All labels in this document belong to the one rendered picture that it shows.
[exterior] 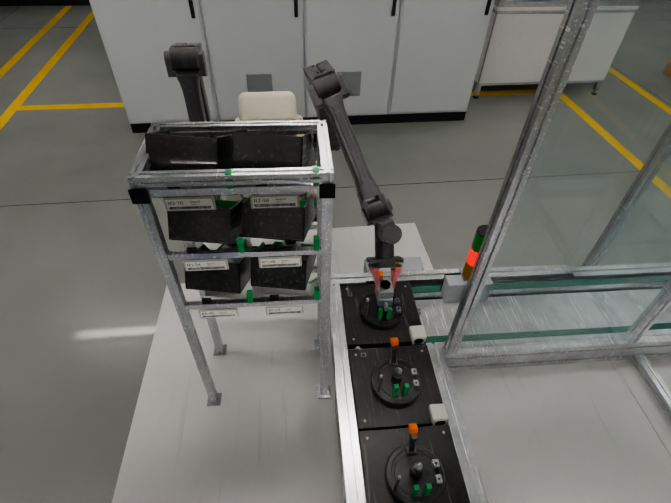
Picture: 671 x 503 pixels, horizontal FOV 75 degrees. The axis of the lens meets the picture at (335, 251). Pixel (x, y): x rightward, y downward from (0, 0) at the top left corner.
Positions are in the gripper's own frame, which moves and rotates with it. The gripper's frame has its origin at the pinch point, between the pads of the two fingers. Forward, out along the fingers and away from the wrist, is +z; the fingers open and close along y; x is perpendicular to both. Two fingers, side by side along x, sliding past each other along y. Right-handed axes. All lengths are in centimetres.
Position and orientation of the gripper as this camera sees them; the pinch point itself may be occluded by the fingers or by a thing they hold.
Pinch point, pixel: (385, 287)
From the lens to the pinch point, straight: 133.6
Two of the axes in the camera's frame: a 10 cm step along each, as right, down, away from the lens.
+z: 0.3, 9.9, 1.1
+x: -0.9, -1.1, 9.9
